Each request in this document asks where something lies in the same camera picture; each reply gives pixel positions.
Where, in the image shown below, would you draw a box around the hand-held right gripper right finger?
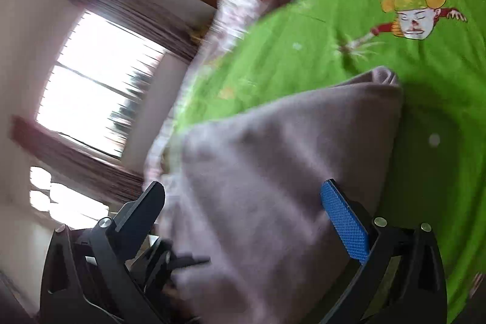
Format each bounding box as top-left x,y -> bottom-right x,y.
320,179 -> 449,324

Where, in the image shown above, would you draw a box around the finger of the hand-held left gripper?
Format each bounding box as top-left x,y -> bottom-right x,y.
150,240 -> 212,290

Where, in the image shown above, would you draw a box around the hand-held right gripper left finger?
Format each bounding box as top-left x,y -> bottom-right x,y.
40,180 -> 168,324

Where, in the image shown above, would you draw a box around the lilac pants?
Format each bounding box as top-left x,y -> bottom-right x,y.
156,67 -> 404,324

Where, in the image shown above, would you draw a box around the brown striped curtain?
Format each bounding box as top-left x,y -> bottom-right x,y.
11,114 -> 153,204
70,0 -> 199,63

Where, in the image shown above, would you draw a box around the window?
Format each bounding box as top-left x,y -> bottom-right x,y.
36,11 -> 168,158

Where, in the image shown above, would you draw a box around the green printed blanket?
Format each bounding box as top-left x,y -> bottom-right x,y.
167,0 -> 486,324

